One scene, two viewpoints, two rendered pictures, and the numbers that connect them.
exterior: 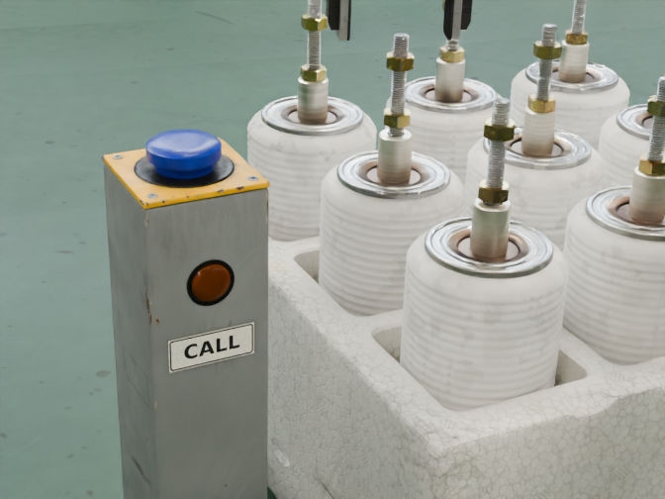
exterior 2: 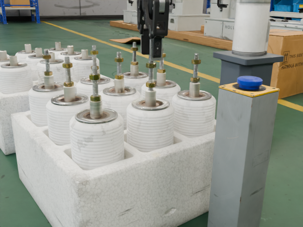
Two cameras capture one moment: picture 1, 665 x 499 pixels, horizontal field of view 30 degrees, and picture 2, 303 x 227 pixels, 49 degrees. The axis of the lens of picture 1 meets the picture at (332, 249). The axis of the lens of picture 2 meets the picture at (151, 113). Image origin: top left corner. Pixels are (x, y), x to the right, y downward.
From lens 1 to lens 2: 103 cm
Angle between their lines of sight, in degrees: 89
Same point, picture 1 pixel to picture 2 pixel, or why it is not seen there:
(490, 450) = not seen: hidden behind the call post
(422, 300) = (211, 110)
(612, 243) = (177, 88)
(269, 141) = (117, 124)
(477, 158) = (126, 98)
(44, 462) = not seen: outside the picture
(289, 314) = (177, 156)
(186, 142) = (250, 77)
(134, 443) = (253, 187)
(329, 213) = (164, 120)
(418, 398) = not seen: hidden behind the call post
